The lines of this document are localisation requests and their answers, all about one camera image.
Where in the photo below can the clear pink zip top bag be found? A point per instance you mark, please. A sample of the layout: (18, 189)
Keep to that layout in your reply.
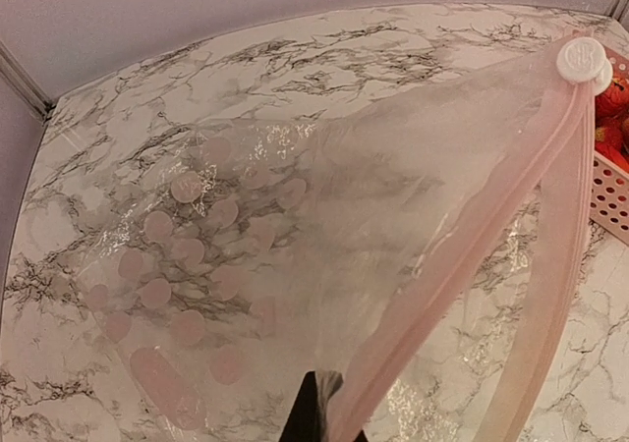
(255, 251)

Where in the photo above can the aluminium frame post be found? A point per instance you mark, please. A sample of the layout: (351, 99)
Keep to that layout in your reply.
(617, 9)
(22, 84)

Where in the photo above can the white round zipper slider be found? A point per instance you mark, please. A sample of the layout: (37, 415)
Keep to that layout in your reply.
(583, 60)

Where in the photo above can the aluminium frame post right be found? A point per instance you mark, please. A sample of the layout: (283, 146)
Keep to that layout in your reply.
(617, 9)

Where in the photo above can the aluminium frame post left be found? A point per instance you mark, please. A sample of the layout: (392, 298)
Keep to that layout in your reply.
(22, 84)

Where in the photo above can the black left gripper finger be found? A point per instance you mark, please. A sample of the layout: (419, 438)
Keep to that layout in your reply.
(306, 420)

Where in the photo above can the pink perforated plastic basket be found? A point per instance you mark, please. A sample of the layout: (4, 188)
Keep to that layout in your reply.
(609, 203)

